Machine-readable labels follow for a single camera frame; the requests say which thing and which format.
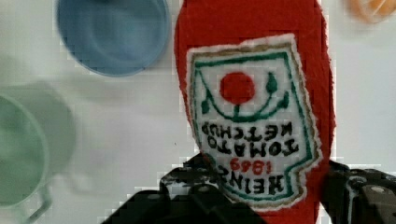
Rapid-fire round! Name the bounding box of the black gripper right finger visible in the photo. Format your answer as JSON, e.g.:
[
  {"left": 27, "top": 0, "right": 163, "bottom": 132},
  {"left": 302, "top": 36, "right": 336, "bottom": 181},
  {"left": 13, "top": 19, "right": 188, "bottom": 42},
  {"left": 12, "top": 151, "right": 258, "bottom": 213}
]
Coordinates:
[{"left": 320, "top": 161, "right": 396, "bottom": 224}]

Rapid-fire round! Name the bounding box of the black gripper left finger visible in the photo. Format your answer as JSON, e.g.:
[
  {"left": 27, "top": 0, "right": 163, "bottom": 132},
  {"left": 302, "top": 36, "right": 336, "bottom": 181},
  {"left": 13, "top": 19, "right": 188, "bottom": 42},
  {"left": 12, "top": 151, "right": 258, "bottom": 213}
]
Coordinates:
[{"left": 102, "top": 154, "right": 265, "bottom": 224}]

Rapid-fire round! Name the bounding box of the red plush ketchup bottle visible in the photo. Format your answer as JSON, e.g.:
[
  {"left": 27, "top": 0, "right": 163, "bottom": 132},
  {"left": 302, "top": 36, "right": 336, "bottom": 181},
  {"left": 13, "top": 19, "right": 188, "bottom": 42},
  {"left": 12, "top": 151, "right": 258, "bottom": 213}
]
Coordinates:
[{"left": 175, "top": 0, "right": 334, "bottom": 224}]

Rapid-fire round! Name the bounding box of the blue bowl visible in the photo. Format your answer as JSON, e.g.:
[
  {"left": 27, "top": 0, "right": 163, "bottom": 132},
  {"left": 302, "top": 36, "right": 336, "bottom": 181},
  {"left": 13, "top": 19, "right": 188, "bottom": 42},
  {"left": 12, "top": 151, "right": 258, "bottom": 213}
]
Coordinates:
[{"left": 56, "top": 0, "right": 170, "bottom": 77}]

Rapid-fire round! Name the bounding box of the green mug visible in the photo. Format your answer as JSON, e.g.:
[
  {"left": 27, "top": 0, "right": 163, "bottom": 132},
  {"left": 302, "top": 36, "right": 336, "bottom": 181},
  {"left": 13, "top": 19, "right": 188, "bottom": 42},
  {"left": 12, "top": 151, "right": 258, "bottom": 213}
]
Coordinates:
[{"left": 0, "top": 81, "right": 78, "bottom": 224}]

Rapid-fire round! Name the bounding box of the toy orange half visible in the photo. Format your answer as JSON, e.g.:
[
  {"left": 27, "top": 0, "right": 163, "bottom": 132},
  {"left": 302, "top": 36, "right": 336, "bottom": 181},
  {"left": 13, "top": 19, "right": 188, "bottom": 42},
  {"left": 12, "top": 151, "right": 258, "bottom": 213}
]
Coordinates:
[{"left": 345, "top": 0, "right": 396, "bottom": 24}]

